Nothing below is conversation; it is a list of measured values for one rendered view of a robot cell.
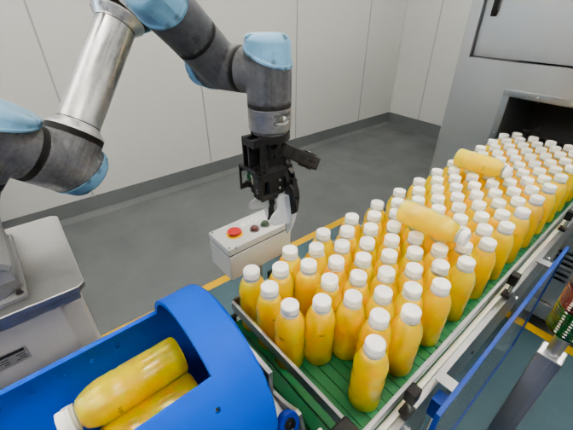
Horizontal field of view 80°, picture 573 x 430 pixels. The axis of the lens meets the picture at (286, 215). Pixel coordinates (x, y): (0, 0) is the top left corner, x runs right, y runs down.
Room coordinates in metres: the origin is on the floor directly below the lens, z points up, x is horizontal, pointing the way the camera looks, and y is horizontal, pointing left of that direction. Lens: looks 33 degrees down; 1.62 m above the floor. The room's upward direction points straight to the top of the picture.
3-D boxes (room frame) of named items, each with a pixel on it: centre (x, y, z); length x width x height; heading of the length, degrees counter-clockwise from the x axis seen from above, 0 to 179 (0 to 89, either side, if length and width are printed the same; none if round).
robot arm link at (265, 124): (0.59, 0.03, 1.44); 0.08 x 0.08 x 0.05
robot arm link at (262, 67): (0.59, 0.03, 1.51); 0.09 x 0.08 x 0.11; 59
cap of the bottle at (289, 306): (0.49, -0.01, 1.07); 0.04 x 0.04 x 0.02
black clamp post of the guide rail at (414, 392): (0.37, -0.25, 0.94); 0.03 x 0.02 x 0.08; 130
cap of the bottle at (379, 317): (0.46, -0.19, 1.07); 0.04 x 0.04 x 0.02
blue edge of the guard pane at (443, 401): (0.61, -0.58, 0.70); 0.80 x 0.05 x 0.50; 130
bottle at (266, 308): (0.54, 0.04, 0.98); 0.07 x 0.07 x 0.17
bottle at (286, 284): (0.61, 0.01, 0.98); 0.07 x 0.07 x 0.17
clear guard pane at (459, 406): (0.59, -0.59, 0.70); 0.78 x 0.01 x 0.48; 130
